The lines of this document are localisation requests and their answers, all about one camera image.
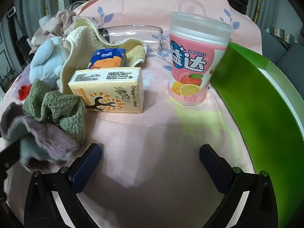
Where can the crumpled beige cloth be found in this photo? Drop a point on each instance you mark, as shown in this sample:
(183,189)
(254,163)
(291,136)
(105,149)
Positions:
(57,23)

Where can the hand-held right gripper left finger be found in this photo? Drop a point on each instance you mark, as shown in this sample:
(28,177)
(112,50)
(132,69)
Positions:
(85,163)

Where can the light blue plush toy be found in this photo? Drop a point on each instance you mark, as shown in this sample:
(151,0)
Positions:
(45,61)

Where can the yellow towel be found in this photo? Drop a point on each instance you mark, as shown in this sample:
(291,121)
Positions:
(80,40)

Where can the grey curtain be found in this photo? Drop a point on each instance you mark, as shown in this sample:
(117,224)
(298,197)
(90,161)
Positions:
(270,2)

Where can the striped cushion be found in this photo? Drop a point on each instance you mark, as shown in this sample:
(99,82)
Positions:
(282,34)

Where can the blue orange juice carton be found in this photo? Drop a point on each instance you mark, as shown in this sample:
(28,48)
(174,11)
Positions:
(106,60)

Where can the clear glass bottle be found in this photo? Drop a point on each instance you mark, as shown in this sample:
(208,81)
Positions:
(140,34)

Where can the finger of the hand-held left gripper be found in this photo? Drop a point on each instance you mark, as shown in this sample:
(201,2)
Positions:
(9,155)

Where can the yellow pipe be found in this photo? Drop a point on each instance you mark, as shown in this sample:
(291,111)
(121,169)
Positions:
(257,2)

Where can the pink drink cup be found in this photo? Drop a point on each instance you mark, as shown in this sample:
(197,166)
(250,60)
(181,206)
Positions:
(187,59)

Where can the pink printed bed sheet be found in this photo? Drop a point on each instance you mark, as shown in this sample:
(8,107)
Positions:
(142,135)

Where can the beige drink carton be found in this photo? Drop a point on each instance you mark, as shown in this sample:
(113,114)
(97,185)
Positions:
(106,95)

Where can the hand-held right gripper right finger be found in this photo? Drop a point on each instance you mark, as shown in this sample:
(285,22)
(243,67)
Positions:
(213,163)

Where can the grey sofa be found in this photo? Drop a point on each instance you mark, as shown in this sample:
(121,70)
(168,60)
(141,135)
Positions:
(292,57)

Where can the green cardboard box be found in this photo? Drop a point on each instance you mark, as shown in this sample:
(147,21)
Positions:
(261,111)

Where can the grey fuzzy cloth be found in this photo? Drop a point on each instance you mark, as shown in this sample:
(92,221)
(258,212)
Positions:
(45,140)

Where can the green waffle cloth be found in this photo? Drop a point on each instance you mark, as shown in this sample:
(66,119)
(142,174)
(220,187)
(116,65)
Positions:
(68,114)

